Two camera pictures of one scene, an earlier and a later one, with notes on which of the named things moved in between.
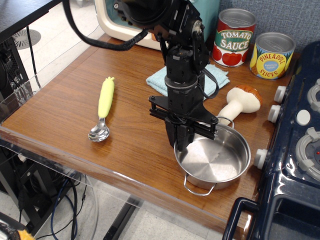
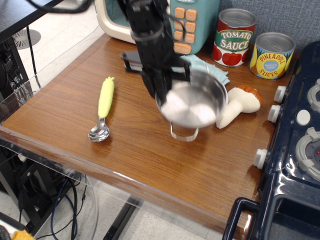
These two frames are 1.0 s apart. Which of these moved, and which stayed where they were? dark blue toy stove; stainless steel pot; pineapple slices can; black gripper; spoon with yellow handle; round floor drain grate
Moved: black gripper; stainless steel pot
Stayed: pineapple slices can; spoon with yellow handle; dark blue toy stove; round floor drain grate
